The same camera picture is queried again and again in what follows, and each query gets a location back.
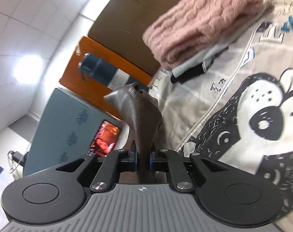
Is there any brown leather jacket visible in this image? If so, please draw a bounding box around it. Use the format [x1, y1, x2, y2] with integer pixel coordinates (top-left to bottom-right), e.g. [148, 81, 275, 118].
[104, 84, 162, 184]

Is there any smartphone with lit screen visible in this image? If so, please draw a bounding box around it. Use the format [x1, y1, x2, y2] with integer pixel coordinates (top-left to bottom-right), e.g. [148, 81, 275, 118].
[87, 120, 121, 157]

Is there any blue-grey printed box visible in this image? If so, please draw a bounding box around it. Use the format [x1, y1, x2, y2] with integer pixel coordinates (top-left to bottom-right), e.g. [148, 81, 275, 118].
[22, 87, 123, 177]

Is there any cartoon printed white cloth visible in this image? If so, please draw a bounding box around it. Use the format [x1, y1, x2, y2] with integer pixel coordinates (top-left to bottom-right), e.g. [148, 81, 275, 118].
[151, 0, 293, 231]

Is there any black folded garment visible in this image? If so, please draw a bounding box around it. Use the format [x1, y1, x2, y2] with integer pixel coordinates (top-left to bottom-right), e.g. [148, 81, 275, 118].
[170, 56, 215, 84]

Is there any dark teal thermos bottle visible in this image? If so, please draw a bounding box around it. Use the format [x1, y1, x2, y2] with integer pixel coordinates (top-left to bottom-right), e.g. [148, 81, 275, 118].
[78, 53, 149, 92]

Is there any black power adapter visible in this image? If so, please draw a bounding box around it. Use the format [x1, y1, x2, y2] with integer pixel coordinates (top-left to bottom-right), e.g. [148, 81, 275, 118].
[7, 151, 28, 166]

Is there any brown cardboard box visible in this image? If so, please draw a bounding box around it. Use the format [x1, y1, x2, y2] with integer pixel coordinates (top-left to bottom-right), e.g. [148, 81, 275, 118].
[88, 0, 180, 76]

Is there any pink knitted sweater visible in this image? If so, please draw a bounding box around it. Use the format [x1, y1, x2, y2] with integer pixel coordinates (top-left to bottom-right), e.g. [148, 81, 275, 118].
[142, 0, 264, 70]

